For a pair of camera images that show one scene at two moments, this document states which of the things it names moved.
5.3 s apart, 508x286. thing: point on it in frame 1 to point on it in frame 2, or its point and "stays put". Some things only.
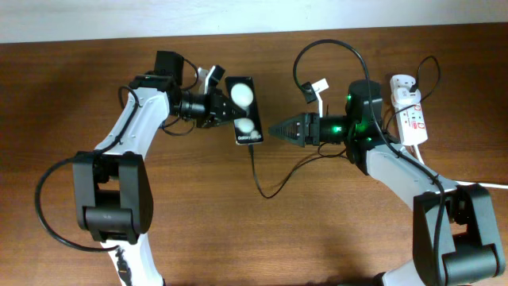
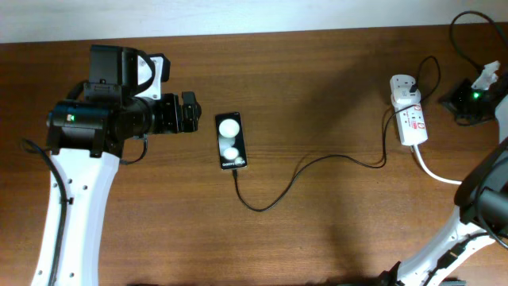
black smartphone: [248, 128] to [231, 141]
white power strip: [409, 117] stays put
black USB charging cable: [393, 118] to [382, 164]
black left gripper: [214, 108] to [172, 122]
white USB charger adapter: [403, 97] stays put
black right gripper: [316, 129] to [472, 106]
